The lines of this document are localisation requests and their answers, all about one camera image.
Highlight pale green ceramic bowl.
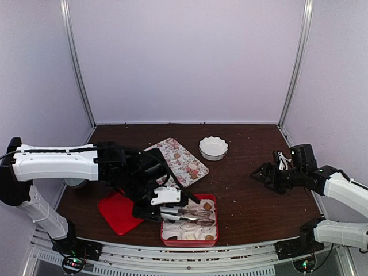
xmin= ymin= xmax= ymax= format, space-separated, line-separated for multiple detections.
xmin=64 ymin=178 xmax=88 ymax=189

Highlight floral rectangular tray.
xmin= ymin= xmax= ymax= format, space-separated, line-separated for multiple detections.
xmin=145 ymin=137 xmax=209 ymax=187

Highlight right aluminium frame post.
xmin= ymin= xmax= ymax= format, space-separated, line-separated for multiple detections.
xmin=278 ymin=0 xmax=313 ymax=128

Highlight brown chocolate back cell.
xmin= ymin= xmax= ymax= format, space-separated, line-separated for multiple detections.
xmin=203 ymin=202 xmax=212 ymax=210

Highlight brown chocolate cell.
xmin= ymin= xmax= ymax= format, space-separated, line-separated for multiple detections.
xmin=203 ymin=202 xmax=212 ymax=210
xmin=205 ymin=235 xmax=214 ymax=241

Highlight white oval chocolate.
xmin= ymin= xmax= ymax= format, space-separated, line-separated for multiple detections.
xmin=188 ymin=163 xmax=198 ymax=170

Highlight front aluminium rail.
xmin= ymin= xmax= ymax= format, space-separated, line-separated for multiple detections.
xmin=21 ymin=227 xmax=358 ymax=275

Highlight white scalloped ceramic dish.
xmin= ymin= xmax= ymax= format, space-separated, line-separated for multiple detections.
xmin=199 ymin=136 xmax=228 ymax=161

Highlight red tin lid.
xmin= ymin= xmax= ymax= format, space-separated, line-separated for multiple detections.
xmin=97 ymin=191 xmax=144 ymax=236

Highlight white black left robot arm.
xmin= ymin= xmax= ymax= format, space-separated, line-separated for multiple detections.
xmin=1 ymin=137 xmax=181 ymax=255

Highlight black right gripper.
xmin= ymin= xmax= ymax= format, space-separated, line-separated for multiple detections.
xmin=250 ymin=163 xmax=305 ymax=195

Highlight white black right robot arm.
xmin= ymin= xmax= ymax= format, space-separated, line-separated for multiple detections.
xmin=250 ymin=144 xmax=367 ymax=259

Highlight white paper cup liners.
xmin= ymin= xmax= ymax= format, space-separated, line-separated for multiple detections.
xmin=162 ymin=196 xmax=217 ymax=240

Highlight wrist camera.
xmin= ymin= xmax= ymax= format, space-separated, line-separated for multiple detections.
xmin=151 ymin=186 xmax=189 ymax=206
xmin=273 ymin=151 xmax=293 ymax=171

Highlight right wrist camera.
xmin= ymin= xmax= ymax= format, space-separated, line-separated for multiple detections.
xmin=273 ymin=151 xmax=293 ymax=171

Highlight red tin box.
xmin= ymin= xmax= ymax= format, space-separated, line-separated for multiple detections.
xmin=159 ymin=193 xmax=219 ymax=247

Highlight white chocolate packed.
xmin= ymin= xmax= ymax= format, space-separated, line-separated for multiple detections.
xmin=185 ymin=234 xmax=196 ymax=240

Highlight aluminium frame post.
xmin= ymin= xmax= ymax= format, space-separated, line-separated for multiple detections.
xmin=278 ymin=0 xmax=313 ymax=128
xmin=60 ymin=0 xmax=95 ymax=126

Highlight brown chocolate front cell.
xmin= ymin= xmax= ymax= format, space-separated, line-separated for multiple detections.
xmin=205 ymin=235 xmax=214 ymax=241

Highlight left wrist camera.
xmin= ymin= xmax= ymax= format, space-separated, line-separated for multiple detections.
xmin=151 ymin=186 xmax=189 ymax=206

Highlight left aluminium frame post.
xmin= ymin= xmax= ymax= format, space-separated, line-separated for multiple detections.
xmin=60 ymin=0 xmax=95 ymax=126

